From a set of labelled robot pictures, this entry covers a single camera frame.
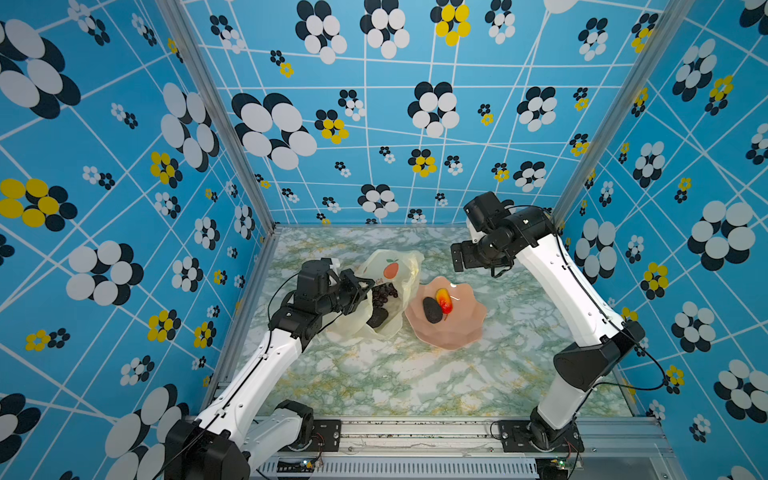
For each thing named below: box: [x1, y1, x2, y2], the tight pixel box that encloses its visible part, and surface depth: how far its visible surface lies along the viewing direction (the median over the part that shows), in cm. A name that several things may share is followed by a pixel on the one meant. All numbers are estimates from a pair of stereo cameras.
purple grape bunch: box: [371, 283, 398, 309], surface depth 98 cm
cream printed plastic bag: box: [324, 250, 425, 340], surface depth 81 cm
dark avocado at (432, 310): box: [423, 296, 443, 324], surface depth 95 cm
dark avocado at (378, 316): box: [366, 307, 389, 328], surface depth 93 cm
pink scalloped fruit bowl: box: [405, 276, 487, 350], surface depth 95 cm
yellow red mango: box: [436, 288, 453, 314], surface depth 96 cm
